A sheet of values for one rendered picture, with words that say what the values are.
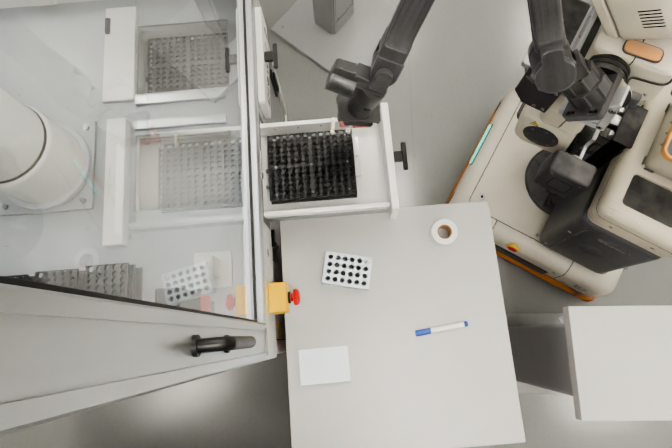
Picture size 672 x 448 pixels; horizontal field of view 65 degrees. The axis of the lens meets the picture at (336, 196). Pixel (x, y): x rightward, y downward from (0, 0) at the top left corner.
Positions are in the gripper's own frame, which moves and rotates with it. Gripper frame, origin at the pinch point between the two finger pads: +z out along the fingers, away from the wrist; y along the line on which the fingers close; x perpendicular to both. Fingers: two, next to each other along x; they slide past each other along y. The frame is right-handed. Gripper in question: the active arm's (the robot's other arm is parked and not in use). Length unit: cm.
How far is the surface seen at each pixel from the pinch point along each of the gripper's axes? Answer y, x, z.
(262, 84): -19.3, 14.3, 10.4
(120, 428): -60, -80, 121
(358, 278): 5.7, -36.3, 16.5
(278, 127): -14.8, 3.7, 13.3
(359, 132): 7.3, 2.9, 11.8
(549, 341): 70, -56, 29
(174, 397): -40, -69, 115
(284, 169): -13.8, -8.3, 12.3
